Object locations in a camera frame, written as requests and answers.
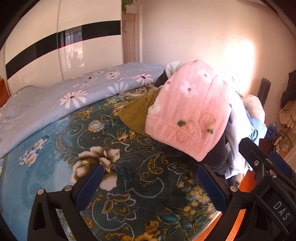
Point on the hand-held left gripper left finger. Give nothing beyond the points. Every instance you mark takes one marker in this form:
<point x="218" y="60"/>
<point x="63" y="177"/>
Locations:
<point x="90" y="187"/>

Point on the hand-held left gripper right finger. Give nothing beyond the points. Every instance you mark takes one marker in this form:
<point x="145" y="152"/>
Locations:
<point x="212" y="187"/>

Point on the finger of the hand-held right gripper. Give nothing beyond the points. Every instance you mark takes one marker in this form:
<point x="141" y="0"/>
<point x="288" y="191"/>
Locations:
<point x="279" y="163"/>
<point x="251" y="150"/>

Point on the pink floral fleece garment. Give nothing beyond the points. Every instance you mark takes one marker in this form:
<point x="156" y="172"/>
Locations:
<point x="189" y="111"/>

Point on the blue garment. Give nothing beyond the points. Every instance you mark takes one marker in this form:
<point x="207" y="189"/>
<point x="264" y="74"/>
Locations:
<point x="257" y="129"/>

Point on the pale lavender garment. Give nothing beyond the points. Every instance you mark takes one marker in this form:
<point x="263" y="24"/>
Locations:
<point x="238" y="129"/>

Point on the blue bottle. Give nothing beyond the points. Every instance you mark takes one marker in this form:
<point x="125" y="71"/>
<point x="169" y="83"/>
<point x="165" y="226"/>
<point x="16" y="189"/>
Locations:
<point x="272" y="132"/>

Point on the dark grey garment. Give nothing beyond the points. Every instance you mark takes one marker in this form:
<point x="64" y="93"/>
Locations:
<point x="215" y="157"/>

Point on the pink plush garment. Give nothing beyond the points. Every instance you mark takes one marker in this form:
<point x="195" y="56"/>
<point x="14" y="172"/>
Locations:
<point x="253" y="106"/>

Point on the cream cloth pile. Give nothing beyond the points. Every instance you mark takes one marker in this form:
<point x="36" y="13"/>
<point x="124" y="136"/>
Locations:
<point x="288" y="118"/>

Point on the teal floral blanket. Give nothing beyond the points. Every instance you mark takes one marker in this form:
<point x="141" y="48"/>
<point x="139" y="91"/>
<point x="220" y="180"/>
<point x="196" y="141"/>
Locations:
<point x="138" y="185"/>

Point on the dark hanging clothing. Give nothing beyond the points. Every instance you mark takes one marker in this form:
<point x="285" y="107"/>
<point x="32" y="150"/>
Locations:
<point x="289" y="90"/>

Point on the olive green knit garment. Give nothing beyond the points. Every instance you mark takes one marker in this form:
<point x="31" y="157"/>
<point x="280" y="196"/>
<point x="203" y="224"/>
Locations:
<point x="136" y="113"/>

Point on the light blue daisy quilt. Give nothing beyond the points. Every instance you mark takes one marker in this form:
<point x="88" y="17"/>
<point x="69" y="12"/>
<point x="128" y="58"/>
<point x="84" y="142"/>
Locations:
<point x="69" y="97"/>

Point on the black garment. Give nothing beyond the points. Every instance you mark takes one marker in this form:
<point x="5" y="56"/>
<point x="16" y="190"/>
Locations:
<point x="161" y="80"/>

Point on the orange wooden headboard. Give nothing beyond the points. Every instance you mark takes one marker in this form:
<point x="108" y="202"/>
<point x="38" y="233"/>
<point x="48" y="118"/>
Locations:
<point x="3" y="95"/>

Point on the beige door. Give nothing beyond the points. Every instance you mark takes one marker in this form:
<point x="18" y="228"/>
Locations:
<point x="129" y="39"/>

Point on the white wardrobe with black stripe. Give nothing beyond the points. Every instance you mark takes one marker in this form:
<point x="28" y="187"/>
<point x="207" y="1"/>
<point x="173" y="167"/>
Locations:
<point x="34" y="30"/>

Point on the green hanging plant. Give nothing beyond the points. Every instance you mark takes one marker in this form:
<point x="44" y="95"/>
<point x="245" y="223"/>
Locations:
<point x="127" y="4"/>

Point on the black upright post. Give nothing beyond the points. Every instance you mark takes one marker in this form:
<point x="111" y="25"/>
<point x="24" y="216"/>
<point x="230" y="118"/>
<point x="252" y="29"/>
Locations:
<point x="264" y="92"/>

